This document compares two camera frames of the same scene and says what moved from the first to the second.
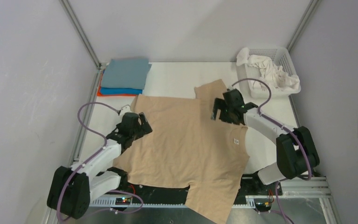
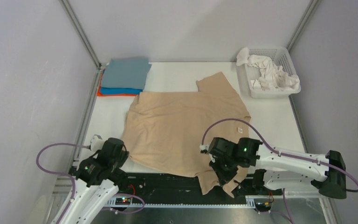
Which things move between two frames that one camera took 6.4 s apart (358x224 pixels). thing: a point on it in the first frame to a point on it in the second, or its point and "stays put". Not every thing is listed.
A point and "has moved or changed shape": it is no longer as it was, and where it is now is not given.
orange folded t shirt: x=99 y=94 stays put
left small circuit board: x=123 y=201 stays put
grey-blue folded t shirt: x=125 y=73 stays put
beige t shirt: x=187 y=148 has moved or changed shape
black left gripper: x=143 y=129 to x=124 y=156
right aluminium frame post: x=312 y=8 stays put
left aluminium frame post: x=80 y=32 stays put
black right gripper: x=221 y=103 to x=224 y=178
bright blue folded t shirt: x=105 y=90 stays put
